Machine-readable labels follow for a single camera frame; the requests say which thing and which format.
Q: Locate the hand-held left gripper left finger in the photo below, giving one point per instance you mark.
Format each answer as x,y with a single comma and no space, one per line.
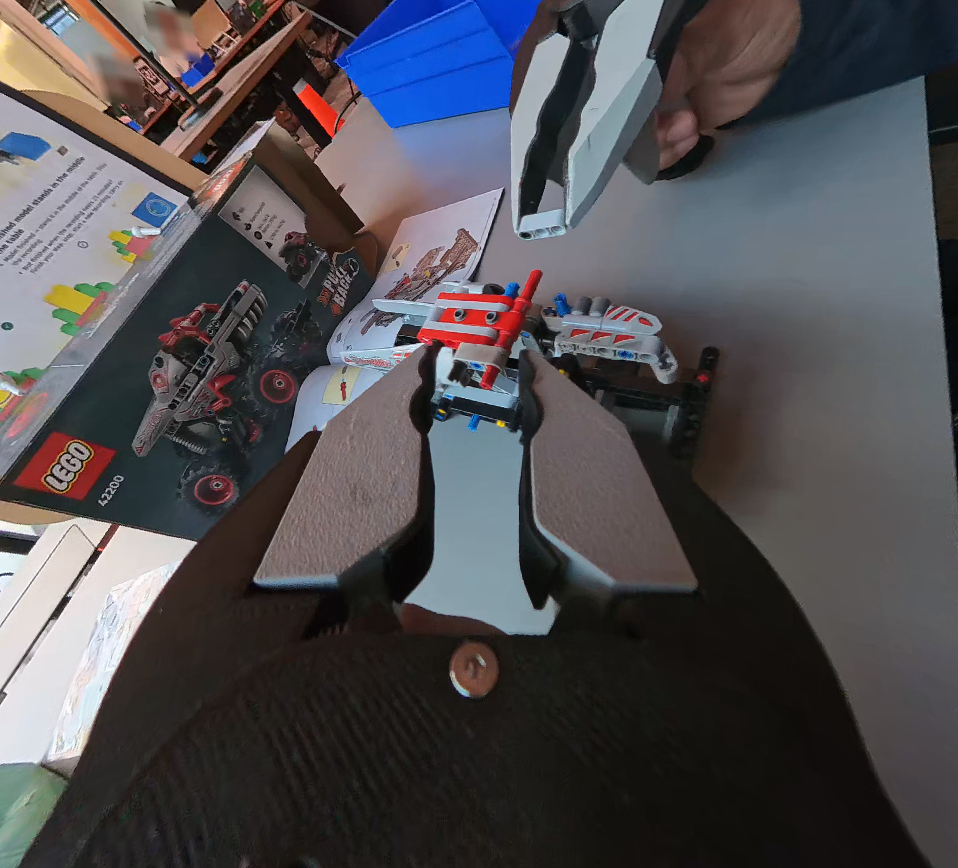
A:
352,494

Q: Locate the wooden work table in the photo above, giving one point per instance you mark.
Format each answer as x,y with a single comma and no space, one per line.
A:
247,75

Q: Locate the dark lego set box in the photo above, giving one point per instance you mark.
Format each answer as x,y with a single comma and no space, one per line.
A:
194,359

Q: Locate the lego instruction booklet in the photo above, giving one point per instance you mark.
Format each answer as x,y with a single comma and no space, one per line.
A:
441,247

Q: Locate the partly built lego truck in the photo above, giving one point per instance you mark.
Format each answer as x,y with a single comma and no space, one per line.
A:
468,318

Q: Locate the printed instruction sheet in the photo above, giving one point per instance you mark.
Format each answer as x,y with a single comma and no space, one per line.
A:
67,239

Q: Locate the pale printed box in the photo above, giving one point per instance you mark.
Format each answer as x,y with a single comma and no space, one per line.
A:
112,658

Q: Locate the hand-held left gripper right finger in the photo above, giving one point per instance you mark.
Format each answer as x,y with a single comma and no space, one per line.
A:
606,501

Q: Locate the light grey lego beam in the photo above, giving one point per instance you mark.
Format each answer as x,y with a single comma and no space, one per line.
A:
540,224

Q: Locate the person's right hand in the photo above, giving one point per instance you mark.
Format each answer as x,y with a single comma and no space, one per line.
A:
737,52

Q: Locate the person's right forearm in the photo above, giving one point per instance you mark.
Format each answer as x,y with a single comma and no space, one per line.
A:
868,7

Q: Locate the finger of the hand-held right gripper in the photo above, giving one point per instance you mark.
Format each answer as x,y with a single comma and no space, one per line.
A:
617,90
531,120

